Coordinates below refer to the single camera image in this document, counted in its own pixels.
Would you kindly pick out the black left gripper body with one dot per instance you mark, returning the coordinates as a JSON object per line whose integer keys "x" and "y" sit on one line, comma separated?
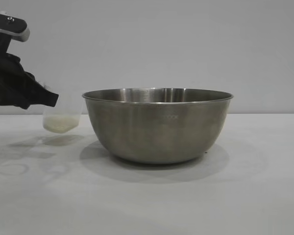
{"x": 5, "y": 78}

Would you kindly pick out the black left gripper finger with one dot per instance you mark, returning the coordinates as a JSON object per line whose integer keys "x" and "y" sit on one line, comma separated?
{"x": 36, "y": 95}

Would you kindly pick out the clear plastic measuring cup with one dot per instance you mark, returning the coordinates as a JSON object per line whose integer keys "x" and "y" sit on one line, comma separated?
{"x": 68, "y": 110}

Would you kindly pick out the white rice grains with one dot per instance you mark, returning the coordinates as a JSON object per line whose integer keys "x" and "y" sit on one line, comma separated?
{"x": 61, "y": 123}

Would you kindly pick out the stainless steel mixing bowl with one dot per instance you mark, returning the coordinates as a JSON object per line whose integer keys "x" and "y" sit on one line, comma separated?
{"x": 156, "y": 129}

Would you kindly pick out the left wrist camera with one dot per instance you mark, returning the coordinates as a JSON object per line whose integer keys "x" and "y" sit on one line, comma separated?
{"x": 12, "y": 25}

